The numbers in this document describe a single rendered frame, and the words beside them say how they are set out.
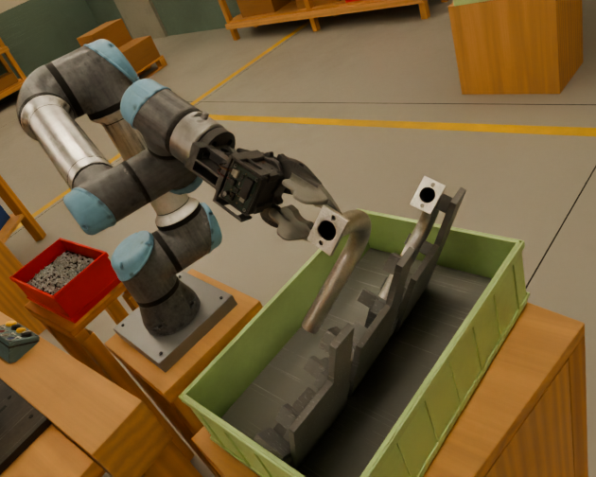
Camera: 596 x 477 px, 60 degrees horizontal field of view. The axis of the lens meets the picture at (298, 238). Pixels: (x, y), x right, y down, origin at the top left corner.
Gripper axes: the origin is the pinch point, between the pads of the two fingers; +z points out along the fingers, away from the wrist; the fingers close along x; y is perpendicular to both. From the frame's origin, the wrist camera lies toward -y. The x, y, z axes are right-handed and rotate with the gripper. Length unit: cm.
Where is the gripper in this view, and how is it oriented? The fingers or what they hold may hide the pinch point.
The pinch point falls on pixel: (331, 225)
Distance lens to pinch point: 68.5
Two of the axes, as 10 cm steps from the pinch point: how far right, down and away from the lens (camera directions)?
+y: -5.0, 2.3, -8.4
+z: 7.7, 5.6, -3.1
